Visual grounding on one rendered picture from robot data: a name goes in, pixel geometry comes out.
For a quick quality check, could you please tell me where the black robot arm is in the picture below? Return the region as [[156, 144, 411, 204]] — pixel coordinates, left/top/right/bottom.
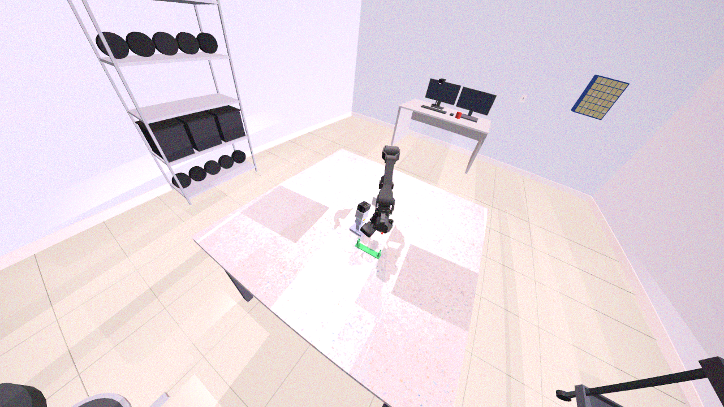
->
[[375, 145, 400, 233]]

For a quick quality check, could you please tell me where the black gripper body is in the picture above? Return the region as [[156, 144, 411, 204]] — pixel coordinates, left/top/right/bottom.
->
[[360, 212, 376, 237]]

